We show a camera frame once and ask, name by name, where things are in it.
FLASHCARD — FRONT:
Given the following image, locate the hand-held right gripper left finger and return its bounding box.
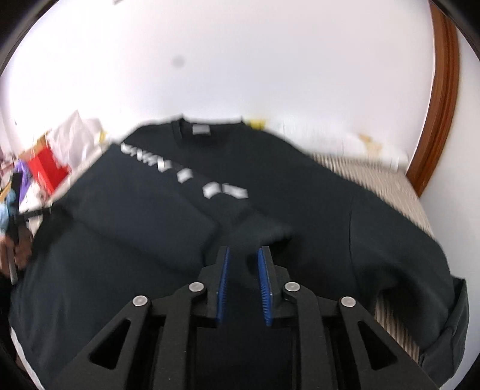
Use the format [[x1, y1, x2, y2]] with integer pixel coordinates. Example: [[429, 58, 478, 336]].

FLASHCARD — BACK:
[[49, 245, 230, 390]]

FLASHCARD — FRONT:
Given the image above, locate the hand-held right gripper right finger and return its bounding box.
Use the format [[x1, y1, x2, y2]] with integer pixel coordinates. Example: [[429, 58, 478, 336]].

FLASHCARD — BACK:
[[257, 245, 439, 390]]

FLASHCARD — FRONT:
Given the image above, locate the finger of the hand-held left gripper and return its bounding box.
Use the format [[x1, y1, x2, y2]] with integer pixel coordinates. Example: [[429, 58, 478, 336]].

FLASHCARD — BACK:
[[17, 207, 55, 220]]

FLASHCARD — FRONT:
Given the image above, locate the dark sweatshirt with white print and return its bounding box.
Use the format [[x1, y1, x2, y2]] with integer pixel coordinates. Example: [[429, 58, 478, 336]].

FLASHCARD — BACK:
[[7, 118, 469, 390]]

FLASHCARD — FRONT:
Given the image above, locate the red paper bag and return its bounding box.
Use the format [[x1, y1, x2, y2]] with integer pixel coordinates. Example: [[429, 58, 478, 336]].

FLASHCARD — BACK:
[[26, 148, 72, 196]]

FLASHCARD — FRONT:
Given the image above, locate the white bag with red label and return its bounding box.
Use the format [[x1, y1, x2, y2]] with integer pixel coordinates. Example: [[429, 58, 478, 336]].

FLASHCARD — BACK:
[[49, 110, 104, 169]]

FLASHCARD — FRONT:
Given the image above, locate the striped bed mattress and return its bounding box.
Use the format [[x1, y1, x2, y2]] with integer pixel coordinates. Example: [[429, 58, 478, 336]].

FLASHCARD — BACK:
[[311, 152, 437, 370]]

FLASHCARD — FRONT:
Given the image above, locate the white pillow with yellow print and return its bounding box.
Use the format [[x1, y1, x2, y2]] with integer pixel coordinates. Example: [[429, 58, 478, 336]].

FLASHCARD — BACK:
[[240, 117, 409, 169]]

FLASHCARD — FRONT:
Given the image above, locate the brown wooden bed frame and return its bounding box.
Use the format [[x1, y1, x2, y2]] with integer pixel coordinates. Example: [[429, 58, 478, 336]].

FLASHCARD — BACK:
[[407, 4, 462, 197]]

